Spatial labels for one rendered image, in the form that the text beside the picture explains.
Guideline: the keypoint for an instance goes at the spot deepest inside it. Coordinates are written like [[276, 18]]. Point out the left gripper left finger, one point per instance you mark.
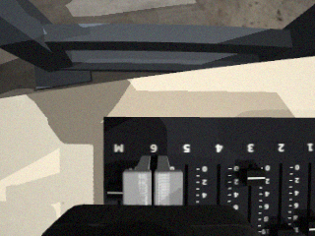
[[138, 184]]

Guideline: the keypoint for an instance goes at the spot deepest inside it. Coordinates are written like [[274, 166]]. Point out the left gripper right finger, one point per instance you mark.
[[168, 184]]

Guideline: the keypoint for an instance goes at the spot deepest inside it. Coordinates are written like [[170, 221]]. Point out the black lighting desk panel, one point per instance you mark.
[[223, 160]]

